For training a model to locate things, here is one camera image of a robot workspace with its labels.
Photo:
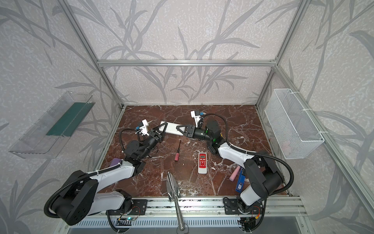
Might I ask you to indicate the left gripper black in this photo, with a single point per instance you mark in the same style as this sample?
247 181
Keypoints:
155 134

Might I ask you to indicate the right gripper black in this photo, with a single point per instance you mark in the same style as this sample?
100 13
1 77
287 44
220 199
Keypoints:
191 131

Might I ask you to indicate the red handled screwdriver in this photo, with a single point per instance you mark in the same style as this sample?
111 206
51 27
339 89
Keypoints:
177 155

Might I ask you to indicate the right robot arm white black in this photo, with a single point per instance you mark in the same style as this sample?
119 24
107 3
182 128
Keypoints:
267 175

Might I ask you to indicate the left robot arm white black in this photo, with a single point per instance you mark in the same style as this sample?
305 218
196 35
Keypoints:
81 196

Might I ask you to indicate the red white remote control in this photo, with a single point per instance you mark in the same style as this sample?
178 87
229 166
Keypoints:
202 163

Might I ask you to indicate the purple object left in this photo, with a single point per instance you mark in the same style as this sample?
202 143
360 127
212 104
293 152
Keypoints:
115 162

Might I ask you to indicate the pink cylinder right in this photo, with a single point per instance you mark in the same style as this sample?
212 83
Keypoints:
234 174

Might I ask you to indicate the blue lighter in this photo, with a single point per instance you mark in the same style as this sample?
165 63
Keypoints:
241 179

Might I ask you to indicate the metal camera pole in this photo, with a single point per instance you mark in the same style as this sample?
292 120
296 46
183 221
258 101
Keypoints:
174 195

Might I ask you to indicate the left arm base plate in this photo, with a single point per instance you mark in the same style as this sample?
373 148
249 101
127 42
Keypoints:
135 207

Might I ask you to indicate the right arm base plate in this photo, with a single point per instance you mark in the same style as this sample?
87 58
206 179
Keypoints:
236 207

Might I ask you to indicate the clear plastic wall shelf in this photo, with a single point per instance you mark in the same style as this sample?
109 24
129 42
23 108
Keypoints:
48 136

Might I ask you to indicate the white wire basket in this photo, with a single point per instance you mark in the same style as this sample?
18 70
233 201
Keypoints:
294 130

